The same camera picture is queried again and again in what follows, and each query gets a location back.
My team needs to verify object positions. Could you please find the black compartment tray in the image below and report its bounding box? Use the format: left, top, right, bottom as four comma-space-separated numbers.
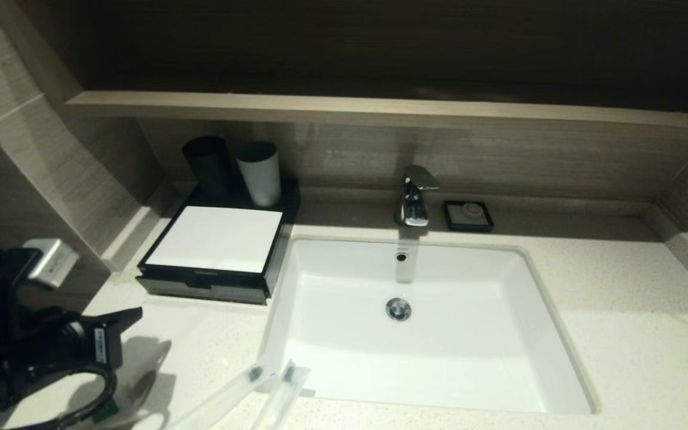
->
137, 270, 271, 305

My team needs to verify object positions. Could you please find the long clear toothbrush packet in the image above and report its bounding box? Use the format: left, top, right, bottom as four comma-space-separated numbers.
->
250, 360, 312, 430
165, 358, 276, 430

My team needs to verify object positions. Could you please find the white plate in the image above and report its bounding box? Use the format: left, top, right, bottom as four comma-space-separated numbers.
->
145, 206, 284, 274

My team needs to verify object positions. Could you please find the black amenity drawer box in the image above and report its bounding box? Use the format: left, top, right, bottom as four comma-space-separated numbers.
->
136, 179, 301, 305

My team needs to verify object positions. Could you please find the shower cap packet green label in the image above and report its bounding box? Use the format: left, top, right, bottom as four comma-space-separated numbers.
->
75, 394, 145, 430

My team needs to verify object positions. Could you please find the black cup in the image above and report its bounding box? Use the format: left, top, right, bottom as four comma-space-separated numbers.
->
182, 136, 232, 201

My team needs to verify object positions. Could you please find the white cup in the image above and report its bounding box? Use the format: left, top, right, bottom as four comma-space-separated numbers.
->
235, 142, 282, 208

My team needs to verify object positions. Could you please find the chrome sink drain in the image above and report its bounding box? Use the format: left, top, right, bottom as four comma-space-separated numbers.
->
386, 297, 412, 322

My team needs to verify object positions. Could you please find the chrome faucet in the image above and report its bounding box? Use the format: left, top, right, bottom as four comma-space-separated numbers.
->
395, 165, 440, 228

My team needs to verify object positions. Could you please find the black square soap dish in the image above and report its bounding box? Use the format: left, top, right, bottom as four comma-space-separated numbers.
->
443, 200, 495, 233

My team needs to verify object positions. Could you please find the white ceramic sink basin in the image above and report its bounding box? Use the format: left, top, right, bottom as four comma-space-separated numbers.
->
259, 237, 599, 416

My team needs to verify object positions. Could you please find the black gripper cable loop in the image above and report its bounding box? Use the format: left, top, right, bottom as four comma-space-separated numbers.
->
16, 363, 119, 430

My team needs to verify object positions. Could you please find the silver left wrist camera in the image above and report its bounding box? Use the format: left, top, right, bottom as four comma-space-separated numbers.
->
23, 238, 79, 290

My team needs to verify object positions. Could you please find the long wooden wall shelf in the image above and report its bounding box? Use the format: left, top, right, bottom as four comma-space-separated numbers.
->
64, 91, 688, 133

